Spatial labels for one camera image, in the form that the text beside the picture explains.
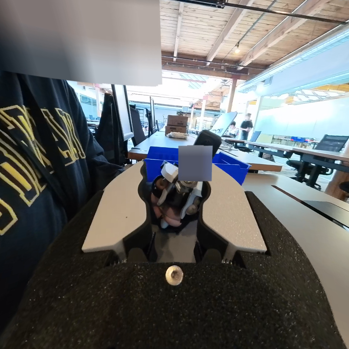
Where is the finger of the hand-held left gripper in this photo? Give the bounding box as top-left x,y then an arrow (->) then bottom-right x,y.
180,181 -> 204,219
156,160 -> 179,205

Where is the silver hex nut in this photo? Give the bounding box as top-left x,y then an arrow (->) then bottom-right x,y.
174,180 -> 193,193

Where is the black monitor screen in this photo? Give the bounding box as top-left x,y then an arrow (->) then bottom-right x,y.
110,84 -> 134,141
149,96 -> 158,137

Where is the person's left hand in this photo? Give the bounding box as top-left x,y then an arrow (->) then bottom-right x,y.
152,204 -> 184,227

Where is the person's navy sweatshirt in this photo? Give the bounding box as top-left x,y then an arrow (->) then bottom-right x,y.
0,70 -> 129,337

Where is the wooden top desk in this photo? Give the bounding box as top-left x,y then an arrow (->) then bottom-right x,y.
221,136 -> 349,176
128,131 -> 282,173

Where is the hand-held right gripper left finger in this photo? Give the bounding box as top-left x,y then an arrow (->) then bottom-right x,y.
81,160 -> 158,263

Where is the person's left forearm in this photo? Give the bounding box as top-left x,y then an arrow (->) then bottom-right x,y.
82,159 -> 129,197

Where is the blue plastic bin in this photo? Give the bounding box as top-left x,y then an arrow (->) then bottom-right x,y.
144,146 -> 252,186

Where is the black desk cable cover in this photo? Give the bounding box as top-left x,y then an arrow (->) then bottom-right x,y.
272,185 -> 349,227

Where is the dark hanging jacket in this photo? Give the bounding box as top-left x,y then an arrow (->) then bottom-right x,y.
95,93 -> 129,165

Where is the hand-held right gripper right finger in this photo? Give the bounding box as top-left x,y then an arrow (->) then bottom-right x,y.
194,164 -> 268,263

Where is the black tilted monitor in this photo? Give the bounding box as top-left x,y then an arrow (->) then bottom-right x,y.
211,111 -> 238,137

